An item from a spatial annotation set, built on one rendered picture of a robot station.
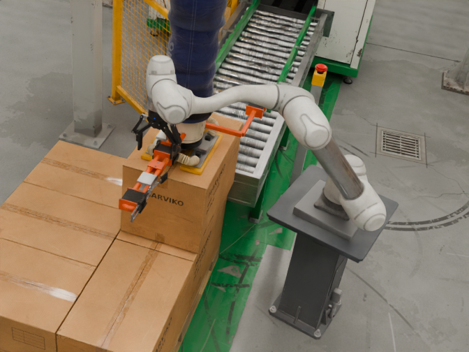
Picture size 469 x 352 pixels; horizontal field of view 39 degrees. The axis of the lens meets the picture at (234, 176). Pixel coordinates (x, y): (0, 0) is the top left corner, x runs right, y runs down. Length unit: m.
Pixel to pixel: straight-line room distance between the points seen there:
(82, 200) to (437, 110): 3.39
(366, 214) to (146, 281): 1.02
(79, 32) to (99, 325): 2.12
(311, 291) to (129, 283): 0.99
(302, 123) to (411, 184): 2.46
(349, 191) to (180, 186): 0.74
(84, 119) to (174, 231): 1.78
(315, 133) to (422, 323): 1.75
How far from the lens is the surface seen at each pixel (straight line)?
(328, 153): 2.64
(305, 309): 3.59
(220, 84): 4.42
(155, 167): 2.74
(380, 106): 5.65
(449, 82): 6.27
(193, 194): 2.93
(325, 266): 3.33
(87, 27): 4.32
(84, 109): 4.64
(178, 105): 2.25
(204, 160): 3.01
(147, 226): 3.15
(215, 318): 3.62
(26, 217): 3.35
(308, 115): 2.49
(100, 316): 2.90
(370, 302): 3.91
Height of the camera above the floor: 2.79
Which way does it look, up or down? 38 degrees down
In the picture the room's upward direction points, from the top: 9 degrees clockwise
